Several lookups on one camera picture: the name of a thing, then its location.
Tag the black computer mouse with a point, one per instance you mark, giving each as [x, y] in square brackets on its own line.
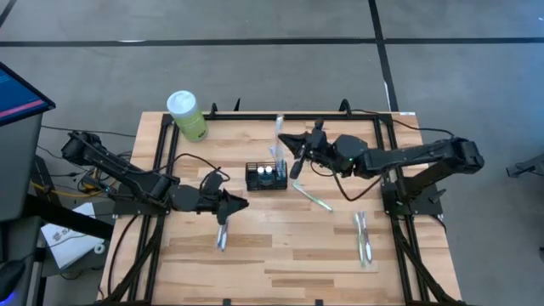
[10, 274]

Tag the white tape roll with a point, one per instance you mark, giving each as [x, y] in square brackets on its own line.
[100, 247]

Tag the blue mouthwash bottle white cap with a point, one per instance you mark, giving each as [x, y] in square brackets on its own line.
[260, 170]
[269, 169]

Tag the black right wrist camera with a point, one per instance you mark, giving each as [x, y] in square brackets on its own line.
[317, 126]

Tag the blue screen monitor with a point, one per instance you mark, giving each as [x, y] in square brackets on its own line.
[17, 95]

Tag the black stand beam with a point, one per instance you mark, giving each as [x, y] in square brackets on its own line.
[72, 219]

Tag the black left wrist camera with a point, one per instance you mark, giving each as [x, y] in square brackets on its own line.
[211, 180]

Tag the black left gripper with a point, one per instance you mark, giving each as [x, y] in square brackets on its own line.
[210, 202]

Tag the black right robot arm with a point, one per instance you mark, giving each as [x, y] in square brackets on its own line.
[425, 151]

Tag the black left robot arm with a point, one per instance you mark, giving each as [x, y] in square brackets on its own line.
[140, 183]

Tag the black stand leg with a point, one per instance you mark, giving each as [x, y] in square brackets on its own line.
[527, 166]

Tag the black arched table clamp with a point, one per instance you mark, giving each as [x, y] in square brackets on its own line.
[345, 106]

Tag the blue toothbrush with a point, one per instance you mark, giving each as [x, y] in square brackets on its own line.
[278, 127]

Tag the white paper booklet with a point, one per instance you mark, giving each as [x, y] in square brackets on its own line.
[68, 242]

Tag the black table edge clamp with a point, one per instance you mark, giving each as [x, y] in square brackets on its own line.
[213, 110]
[236, 105]

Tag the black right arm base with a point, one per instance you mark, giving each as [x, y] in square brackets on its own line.
[425, 206]

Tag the black metal table frame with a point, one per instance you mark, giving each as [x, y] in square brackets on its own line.
[297, 116]

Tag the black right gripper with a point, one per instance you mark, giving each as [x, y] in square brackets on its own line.
[316, 146]

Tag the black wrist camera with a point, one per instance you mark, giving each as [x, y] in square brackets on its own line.
[317, 126]
[211, 180]

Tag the black table bracket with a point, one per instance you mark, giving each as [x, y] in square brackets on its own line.
[319, 302]
[227, 302]

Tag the purple toothbrush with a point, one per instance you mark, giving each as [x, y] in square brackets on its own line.
[222, 236]

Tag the green disinfecting wipes canister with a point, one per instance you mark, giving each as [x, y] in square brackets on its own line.
[187, 117]

